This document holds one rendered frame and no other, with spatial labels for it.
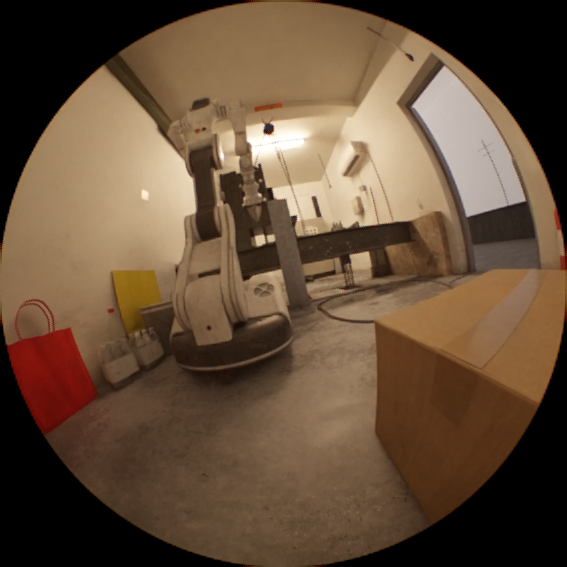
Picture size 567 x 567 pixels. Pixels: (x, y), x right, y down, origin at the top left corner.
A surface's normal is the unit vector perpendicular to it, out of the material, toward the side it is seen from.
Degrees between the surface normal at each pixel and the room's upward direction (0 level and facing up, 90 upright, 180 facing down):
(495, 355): 0
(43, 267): 90
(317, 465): 0
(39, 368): 86
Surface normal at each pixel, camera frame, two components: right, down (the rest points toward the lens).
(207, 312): 0.11, 0.04
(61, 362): 0.96, -0.29
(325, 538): -0.22, -0.97
